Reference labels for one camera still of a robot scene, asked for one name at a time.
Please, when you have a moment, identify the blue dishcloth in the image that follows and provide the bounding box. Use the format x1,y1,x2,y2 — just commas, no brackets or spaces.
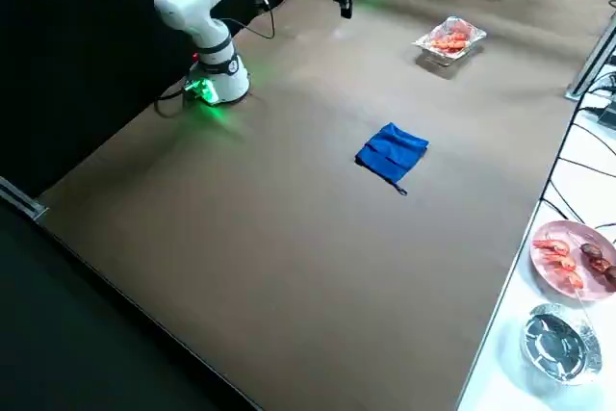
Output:
354,121,430,197

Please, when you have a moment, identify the aluminium profile post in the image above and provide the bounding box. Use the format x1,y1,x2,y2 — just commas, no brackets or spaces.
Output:
566,15,616,102

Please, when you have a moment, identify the aluminium frame rail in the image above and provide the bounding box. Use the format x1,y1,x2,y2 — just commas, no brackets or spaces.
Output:
0,174,50,223

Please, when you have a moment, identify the rectangular aluminum foil pan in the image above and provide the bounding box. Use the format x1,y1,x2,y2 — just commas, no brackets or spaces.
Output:
412,15,487,68

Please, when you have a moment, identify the dark meat skewer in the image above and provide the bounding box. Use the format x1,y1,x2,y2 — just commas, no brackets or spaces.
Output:
565,231,616,283

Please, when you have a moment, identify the round aluminum foil pan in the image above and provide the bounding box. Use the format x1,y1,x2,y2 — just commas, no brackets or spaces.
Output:
519,302,603,387

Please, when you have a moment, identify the pink plate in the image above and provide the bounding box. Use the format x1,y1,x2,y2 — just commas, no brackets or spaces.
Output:
529,219,616,306

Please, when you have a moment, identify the black power adapter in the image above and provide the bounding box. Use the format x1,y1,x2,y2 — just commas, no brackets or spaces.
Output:
596,101,616,132

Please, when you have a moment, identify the orange shrimp skewer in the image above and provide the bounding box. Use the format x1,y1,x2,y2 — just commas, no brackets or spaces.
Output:
429,25,473,52
531,235,594,328

